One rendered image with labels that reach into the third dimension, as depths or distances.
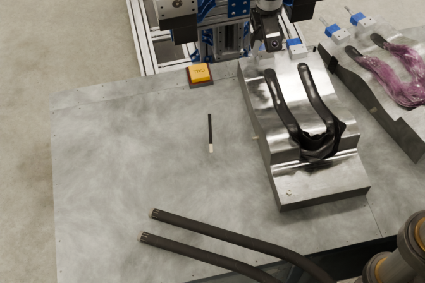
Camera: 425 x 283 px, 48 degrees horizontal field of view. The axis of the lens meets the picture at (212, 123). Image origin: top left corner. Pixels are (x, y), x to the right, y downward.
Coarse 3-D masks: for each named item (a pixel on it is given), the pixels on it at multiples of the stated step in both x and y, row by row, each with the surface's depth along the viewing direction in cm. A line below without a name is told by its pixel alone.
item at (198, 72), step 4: (196, 64) 159; (200, 64) 159; (204, 64) 159; (192, 68) 159; (196, 68) 159; (200, 68) 159; (204, 68) 159; (192, 72) 158; (196, 72) 158; (200, 72) 158; (204, 72) 158; (208, 72) 158; (192, 76) 157; (196, 76) 157; (200, 76) 157; (204, 76) 157; (208, 76) 157; (192, 80) 157; (196, 80) 157; (200, 80) 158; (204, 80) 158
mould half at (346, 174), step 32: (256, 64) 152; (288, 64) 152; (320, 64) 152; (256, 96) 147; (288, 96) 146; (256, 128) 145; (320, 128) 134; (352, 128) 134; (288, 160) 136; (320, 160) 137; (352, 160) 137; (320, 192) 132; (352, 192) 134
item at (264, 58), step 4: (260, 48) 154; (264, 48) 154; (260, 52) 151; (264, 52) 151; (272, 52) 151; (260, 56) 150; (264, 56) 150; (268, 56) 150; (272, 56) 150; (260, 60) 150; (264, 60) 150; (268, 60) 151; (272, 60) 151; (260, 64) 152; (264, 64) 152
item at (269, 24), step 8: (264, 16) 137; (272, 16) 137; (264, 24) 137; (272, 24) 137; (264, 32) 137; (272, 32) 137; (264, 40) 138; (272, 40) 136; (280, 40) 137; (272, 48) 137; (280, 48) 137
